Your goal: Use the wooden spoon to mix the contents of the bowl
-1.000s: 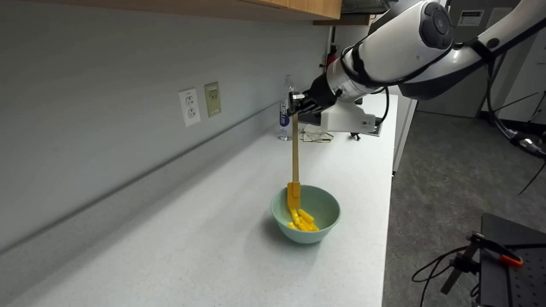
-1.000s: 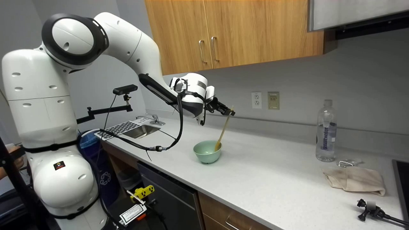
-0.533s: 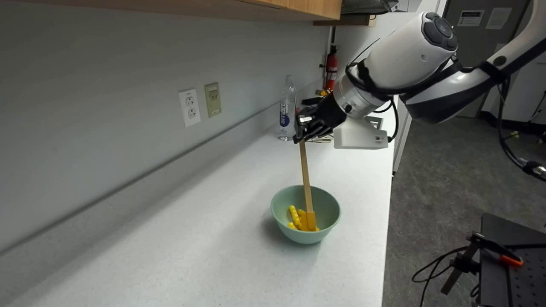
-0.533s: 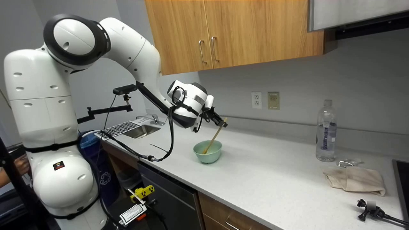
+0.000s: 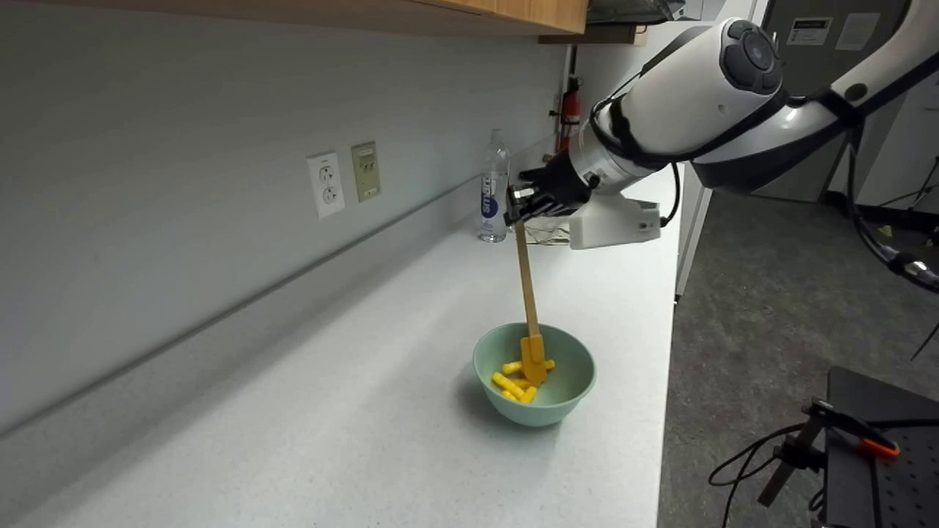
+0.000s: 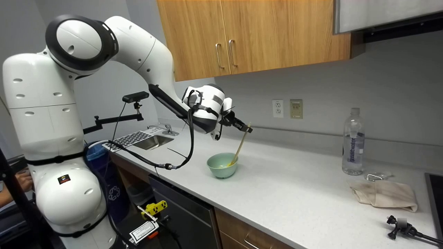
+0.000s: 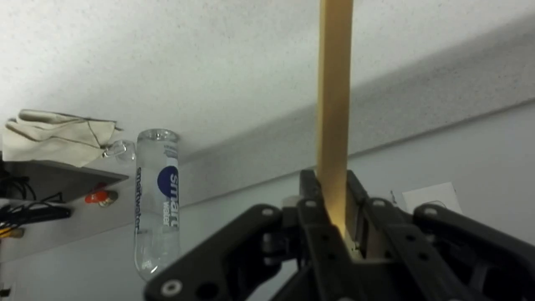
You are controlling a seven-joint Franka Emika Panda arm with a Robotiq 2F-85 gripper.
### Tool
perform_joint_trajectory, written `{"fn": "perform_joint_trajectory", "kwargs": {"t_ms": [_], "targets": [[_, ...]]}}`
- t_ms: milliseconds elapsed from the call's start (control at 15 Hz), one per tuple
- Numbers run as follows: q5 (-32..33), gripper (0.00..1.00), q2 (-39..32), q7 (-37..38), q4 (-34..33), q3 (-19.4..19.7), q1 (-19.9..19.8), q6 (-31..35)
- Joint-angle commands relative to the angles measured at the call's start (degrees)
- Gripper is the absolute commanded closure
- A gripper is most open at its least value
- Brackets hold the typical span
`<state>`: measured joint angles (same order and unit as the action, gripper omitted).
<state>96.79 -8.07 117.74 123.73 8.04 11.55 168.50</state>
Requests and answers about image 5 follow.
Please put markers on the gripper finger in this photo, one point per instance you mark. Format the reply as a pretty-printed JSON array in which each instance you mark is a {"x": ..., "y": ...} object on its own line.
[
  {"x": 530, "y": 207},
  {"x": 532, "y": 177}
]

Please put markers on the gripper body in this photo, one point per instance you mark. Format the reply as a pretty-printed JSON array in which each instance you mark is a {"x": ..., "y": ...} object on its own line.
[{"x": 565, "y": 183}]

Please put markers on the wooden spoon with yellow head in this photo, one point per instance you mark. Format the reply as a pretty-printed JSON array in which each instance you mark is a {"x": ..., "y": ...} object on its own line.
[{"x": 528, "y": 293}]

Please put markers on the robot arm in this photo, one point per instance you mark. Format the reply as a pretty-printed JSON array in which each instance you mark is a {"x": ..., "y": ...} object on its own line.
[{"x": 682, "y": 103}]

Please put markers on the pale green bowl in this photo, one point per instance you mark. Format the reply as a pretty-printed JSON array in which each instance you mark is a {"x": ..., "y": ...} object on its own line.
[{"x": 568, "y": 381}]

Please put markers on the clear plastic water bottle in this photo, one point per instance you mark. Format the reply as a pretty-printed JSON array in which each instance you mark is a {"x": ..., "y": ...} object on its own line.
[{"x": 494, "y": 191}]

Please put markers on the red fire extinguisher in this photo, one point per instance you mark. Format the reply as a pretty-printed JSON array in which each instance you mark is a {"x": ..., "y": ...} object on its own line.
[{"x": 570, "y": 110}]

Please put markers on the grey door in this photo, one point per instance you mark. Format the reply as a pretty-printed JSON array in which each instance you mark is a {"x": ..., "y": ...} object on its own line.
[{"x": 814, "y": 73}]

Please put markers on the white paper sign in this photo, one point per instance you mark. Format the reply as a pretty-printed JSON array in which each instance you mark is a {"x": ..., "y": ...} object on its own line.
[{"x": 809, "y": 31}]

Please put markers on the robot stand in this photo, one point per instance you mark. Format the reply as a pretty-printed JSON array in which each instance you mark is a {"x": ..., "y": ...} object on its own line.
[{"x": 891, "y": 455}]

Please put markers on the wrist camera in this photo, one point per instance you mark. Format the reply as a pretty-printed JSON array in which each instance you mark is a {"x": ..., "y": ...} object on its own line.
[{"x": 612, "y": 220}]

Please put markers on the beige switch plate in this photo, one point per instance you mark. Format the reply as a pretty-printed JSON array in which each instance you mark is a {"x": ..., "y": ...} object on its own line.
[{"x": 365, "y": 171}]

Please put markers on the wooden wall cabinet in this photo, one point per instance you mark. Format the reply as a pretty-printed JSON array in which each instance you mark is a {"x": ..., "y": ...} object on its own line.
[{"x": 440, "y": 13}]

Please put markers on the white wall socket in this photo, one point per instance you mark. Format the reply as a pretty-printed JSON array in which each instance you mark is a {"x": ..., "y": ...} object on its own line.
[{"x": 326, "y": 185}]

